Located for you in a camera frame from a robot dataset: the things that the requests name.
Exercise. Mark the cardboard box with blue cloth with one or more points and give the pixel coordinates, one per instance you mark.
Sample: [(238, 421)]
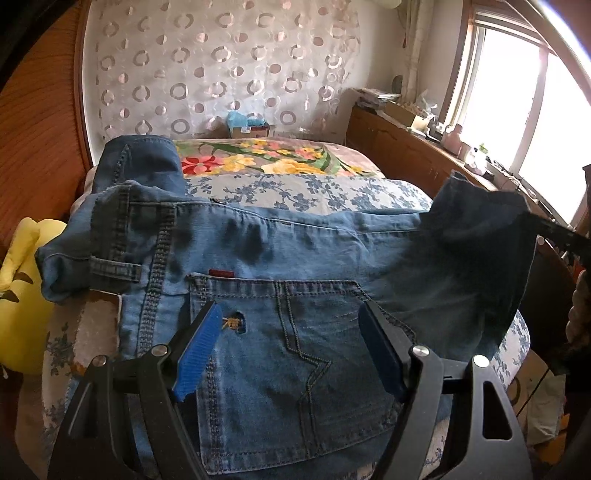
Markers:
[(245, 127)]

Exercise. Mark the clutter on cabinet top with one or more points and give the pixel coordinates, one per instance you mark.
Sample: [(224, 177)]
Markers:
[(438, 129)]

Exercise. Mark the white circle-pattern curtain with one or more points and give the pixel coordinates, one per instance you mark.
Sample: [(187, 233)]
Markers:
[(180, 68)]

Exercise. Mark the blue floral white quilt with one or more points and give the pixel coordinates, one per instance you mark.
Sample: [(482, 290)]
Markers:
[(314, 193)]

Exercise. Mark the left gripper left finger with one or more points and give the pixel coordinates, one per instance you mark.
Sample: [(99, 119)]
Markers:
[(95, 440)]

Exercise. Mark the colourful floral bed sheet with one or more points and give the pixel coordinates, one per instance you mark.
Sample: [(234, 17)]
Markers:
[(274, 156)]

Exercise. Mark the yellow plush toy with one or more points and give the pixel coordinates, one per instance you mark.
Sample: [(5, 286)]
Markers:
[(24, 311)]

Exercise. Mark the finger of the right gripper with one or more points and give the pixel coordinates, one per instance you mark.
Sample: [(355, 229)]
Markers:
[(564, 238)]

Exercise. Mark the wooden slatted wardrobe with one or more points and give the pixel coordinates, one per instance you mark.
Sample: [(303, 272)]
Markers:
[(45, 152)]

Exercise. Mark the window with bright light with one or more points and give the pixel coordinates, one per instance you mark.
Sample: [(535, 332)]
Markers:
[(496, 40)]

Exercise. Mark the blue denim jeans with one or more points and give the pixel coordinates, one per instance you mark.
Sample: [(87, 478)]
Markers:
[(290, 392)]

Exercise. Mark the wooden side cabinet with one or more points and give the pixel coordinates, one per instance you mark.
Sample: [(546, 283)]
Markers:
[(401, 155)]

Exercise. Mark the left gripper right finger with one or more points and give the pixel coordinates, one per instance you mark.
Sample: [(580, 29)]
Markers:
[(484, 439)]

